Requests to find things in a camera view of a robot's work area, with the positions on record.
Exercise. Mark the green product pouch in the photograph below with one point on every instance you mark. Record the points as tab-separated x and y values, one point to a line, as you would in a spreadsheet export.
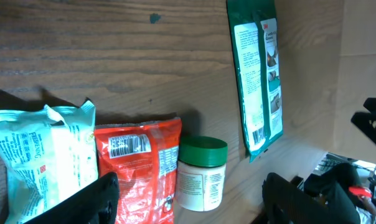
254	37

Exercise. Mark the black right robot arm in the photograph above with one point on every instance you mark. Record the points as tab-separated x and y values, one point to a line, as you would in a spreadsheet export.
333	187

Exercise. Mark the green lid spice jar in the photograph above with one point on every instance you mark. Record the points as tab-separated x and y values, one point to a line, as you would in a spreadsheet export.
201	169

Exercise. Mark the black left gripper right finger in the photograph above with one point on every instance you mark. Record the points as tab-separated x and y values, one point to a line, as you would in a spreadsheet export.
285	203

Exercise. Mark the mint green wipes pack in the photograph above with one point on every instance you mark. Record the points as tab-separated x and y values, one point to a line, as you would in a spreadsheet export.
49	155

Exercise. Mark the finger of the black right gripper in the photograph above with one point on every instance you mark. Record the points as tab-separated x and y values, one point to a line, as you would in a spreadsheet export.
366	121

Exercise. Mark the orange snack packet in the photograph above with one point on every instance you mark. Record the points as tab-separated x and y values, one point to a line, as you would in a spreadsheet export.
144	157

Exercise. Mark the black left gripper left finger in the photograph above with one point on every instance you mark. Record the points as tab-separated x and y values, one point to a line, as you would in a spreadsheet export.
96	203

